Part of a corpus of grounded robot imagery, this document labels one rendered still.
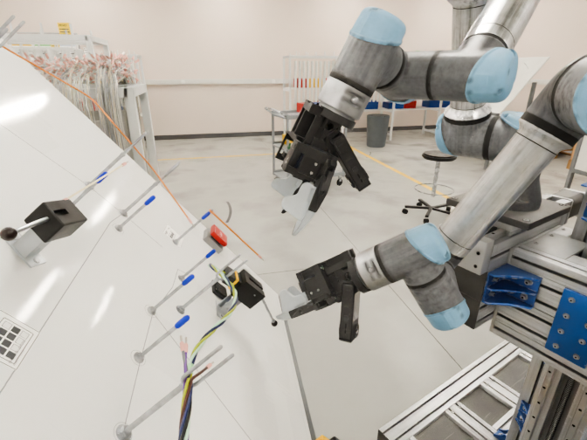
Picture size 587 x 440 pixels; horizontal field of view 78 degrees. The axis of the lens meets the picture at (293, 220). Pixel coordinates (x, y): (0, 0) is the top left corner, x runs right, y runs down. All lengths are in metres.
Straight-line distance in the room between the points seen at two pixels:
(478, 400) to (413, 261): 1.29
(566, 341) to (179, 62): 8.37
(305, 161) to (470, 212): 0.34
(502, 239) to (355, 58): 0.65
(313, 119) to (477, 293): 0.68
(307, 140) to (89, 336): 0.40
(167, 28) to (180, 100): 1.42
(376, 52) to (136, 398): 0.54
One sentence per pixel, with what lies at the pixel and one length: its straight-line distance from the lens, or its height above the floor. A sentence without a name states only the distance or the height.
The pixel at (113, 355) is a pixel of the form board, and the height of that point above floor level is 1.19.
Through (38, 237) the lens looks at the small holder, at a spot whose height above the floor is 1.33.
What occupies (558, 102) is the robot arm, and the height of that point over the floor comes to 1.45.
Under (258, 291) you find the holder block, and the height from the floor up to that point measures 1.11.
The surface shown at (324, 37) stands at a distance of 9.24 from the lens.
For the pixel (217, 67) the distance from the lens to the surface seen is 8.79.
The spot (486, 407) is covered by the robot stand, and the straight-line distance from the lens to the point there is 1.87.
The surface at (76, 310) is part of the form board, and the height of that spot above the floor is 1.24.
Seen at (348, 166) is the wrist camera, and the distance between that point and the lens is 0.62.
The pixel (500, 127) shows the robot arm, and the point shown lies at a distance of 1.08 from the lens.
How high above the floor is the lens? 1.50
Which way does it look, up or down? 23 degrees down
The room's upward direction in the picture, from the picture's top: straight up
